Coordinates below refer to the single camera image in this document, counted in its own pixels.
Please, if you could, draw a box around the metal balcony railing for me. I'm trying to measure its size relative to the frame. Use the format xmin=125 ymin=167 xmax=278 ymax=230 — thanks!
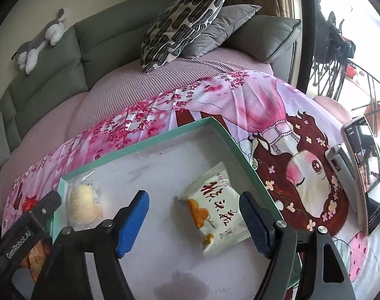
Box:
xmin=308 ymin=0 xmax=380 ymax=145

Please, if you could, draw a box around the white Chinese-text snack packet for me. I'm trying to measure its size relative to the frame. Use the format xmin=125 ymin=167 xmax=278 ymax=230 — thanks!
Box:
xmin=178 ymin=162 xmax=250 ymax=257

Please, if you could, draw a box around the plain grey pillow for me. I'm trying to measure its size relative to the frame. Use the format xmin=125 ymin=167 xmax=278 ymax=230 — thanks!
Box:
xmin=180 ymin=4 xmax=262 ymax=60

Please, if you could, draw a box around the pink ribbed sofa cover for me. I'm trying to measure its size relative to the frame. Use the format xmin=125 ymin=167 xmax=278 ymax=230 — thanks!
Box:
xmin=0 ymin=48 xmax=273 ymax=224

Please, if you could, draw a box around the smartphone on stand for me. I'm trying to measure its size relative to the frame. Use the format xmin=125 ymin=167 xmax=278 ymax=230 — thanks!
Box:
xmin=341 ymin=116 xmax=380 ymax=236

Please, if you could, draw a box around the shallow teal-rimmed white tray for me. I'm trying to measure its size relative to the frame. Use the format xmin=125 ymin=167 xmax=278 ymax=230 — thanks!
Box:
xmin=58 ymin=117 xmax=281 ymax=299

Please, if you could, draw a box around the grey white plush toy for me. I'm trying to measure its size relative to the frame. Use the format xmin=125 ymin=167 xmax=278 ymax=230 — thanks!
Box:
xmin=12 ymin=8 xmax=66 ymax=75

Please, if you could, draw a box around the black white patterned pillow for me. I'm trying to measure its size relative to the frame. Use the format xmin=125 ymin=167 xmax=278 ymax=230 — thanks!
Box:
xmin=140 ymin=0 xmax=225 ymax=73

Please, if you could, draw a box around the pink anime print blanket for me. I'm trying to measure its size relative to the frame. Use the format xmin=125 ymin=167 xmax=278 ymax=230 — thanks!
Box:
xmin=2 ymin=70 xmax=380 ymax=299

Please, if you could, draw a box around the grey green sofa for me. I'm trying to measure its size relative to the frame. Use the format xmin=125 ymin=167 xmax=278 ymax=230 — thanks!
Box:
xmin=0 ymin=0 xmax=302 ymax=157

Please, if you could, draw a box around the clear-wrapped white round bun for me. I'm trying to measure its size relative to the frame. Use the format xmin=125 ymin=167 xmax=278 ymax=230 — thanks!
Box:
xmin=64 ymin=170 xmax=103 ymax=230

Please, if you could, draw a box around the red white snack packet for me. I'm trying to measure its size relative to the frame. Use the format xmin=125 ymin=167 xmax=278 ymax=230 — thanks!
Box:
xmin=20 ymin=240 xmax=52 ymax=283

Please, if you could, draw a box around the grey phone stand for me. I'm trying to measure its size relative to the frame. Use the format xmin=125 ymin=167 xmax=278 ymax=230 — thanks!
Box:
xmin=325 ymin=142 xmax=358 ymax=213

